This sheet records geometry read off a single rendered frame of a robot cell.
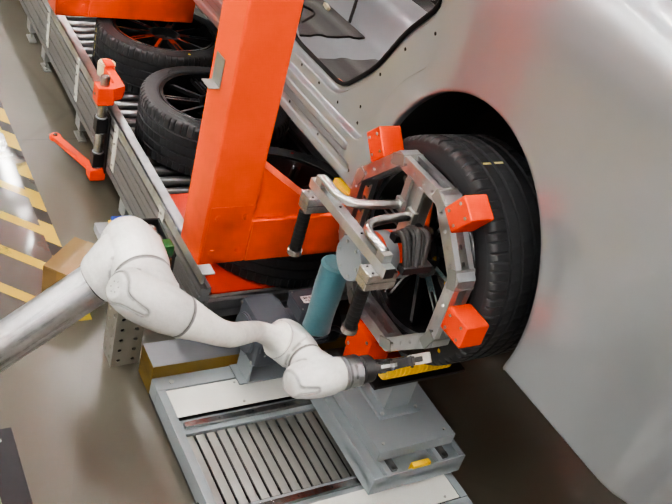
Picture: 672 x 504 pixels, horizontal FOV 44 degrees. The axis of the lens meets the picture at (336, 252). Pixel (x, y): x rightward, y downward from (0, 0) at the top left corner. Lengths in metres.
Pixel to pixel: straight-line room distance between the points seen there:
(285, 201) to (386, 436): 0.81
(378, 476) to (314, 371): 0.66
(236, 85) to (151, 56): 1.75
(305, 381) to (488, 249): 0.57
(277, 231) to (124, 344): 0.68
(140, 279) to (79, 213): 1.96
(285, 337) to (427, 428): 0.76
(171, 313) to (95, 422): 1.08
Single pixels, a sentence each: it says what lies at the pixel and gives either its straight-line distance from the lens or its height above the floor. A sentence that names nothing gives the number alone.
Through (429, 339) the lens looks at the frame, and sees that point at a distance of 2.24.
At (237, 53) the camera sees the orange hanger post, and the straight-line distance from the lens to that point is 2.31.
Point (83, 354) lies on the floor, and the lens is 3.06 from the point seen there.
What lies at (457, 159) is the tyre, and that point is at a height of 1.17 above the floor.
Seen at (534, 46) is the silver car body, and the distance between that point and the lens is 2.13.
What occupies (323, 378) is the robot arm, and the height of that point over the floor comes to 0.67.
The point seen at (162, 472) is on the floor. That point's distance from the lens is 2.73.
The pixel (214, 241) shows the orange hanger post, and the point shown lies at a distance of 2.61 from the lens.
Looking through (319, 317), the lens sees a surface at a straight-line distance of 2.51.
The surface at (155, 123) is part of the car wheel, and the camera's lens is 3.58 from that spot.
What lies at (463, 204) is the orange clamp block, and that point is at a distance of 2.08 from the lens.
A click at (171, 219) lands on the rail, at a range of 3.08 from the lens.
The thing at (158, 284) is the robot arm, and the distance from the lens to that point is 1.81.
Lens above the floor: 2.10
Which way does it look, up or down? 33 degrees down
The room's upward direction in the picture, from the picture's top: 17 degrees clockwise
